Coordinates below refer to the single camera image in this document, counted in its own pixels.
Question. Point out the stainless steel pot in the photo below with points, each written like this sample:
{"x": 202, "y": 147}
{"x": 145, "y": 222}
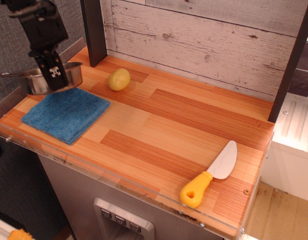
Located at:
{"x": 33, "y": 82}

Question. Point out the dark shelf post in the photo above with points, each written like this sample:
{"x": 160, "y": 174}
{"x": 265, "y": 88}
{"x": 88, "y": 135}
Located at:
{"x": 94, "y": 31}
{"x": 290, "y": 69}

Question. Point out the silver dispenser button panel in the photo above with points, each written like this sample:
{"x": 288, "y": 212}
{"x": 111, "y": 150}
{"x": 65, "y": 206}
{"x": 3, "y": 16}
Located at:
{"x": 118, "y": 223}

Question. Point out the blue folded cloth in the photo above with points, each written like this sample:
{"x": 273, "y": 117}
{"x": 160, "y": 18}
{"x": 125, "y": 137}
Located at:
{"x": 66, "y": 115}

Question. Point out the yellow handled toy knife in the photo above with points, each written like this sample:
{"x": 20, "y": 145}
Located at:
{"x": 192, "y": 193}

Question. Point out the dark left shelf post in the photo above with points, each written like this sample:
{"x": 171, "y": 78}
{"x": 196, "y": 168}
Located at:
{"x": 94, "y": 31}

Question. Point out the white toy sink unit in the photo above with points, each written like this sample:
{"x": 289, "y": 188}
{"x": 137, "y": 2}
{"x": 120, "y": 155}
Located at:
{"x": 286, "y": 164}

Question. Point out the yellow toy potato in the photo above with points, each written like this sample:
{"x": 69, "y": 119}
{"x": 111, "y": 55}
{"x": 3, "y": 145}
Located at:
{"x": 119, "y": 79}

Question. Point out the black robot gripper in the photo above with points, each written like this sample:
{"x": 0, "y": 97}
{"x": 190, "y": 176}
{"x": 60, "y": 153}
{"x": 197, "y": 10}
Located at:
{"x": 45, "y": 30}

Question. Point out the orange yellow sponge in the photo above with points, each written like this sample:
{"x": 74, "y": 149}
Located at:
{"x": 19, "y": 234}

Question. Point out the dark right shelf post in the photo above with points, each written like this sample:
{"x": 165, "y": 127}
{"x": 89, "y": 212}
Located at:
{"x": 290, "y": 69}

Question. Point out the clear acrylic table guard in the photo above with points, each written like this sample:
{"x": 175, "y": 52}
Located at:
{"x": 153, "y": 161}

